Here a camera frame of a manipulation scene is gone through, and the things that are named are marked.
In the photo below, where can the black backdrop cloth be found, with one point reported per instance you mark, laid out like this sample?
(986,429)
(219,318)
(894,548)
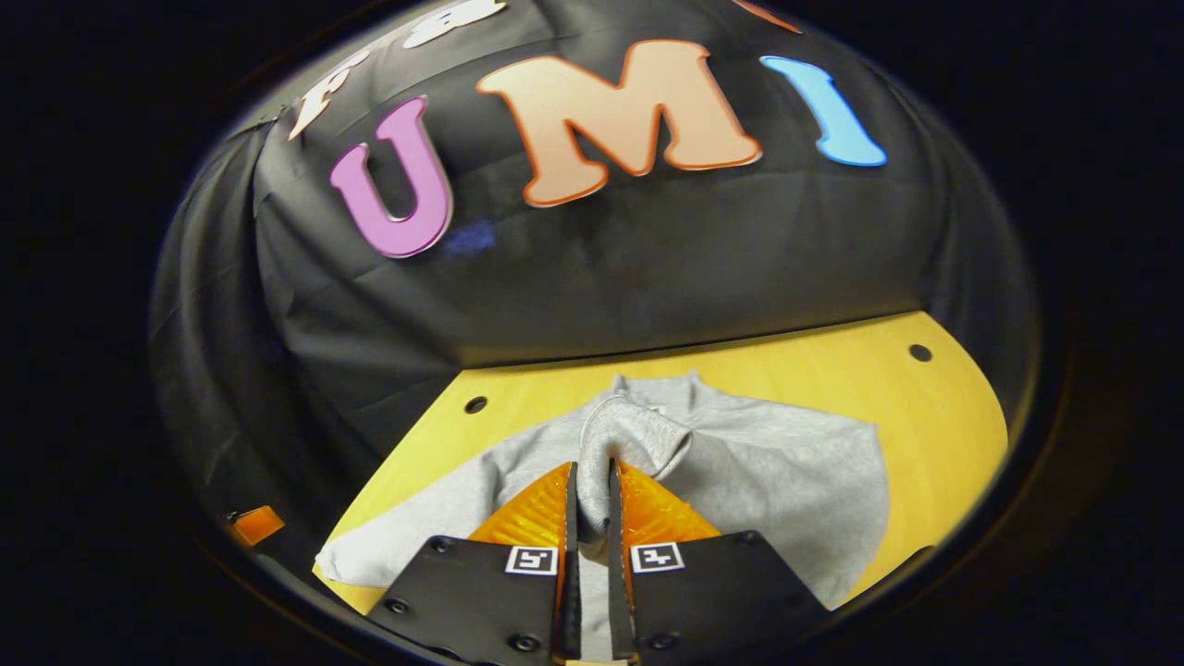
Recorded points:
(647,259)

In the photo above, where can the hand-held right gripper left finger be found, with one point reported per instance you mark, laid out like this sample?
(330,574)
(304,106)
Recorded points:
(571,573)

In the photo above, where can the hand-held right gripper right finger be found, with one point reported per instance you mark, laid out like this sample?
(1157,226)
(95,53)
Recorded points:
(615,573)

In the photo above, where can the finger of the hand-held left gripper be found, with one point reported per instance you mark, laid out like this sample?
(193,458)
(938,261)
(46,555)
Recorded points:
(256,525)

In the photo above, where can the grey zip-neck sweatshirt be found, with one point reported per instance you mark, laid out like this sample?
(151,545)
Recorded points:
(786,481)

